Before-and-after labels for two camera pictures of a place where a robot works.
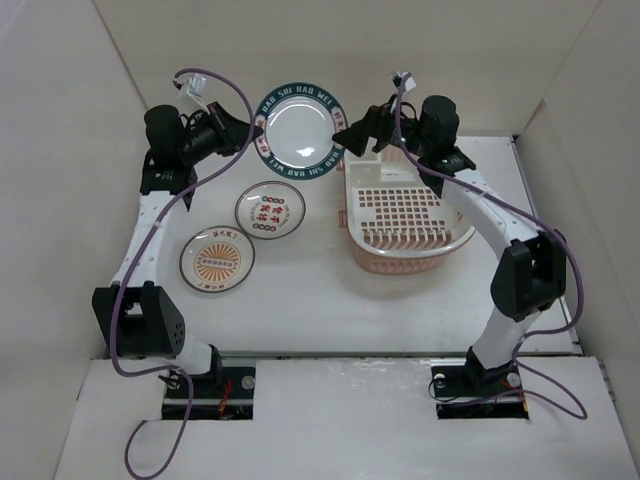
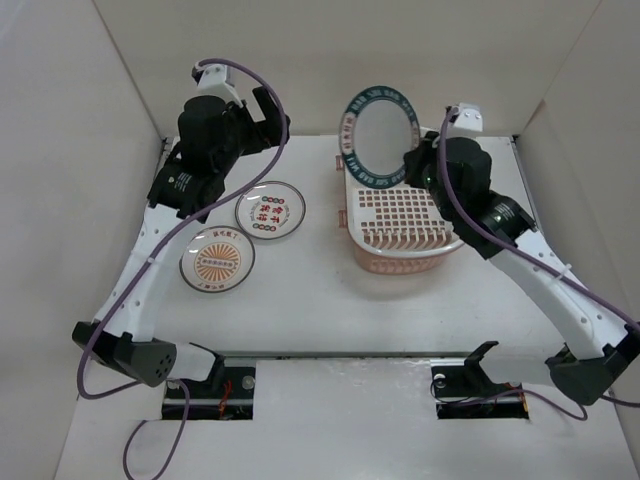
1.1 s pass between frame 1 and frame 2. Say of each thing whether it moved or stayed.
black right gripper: moved
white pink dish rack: stayed
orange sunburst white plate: stayed
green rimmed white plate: moved
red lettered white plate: stayed
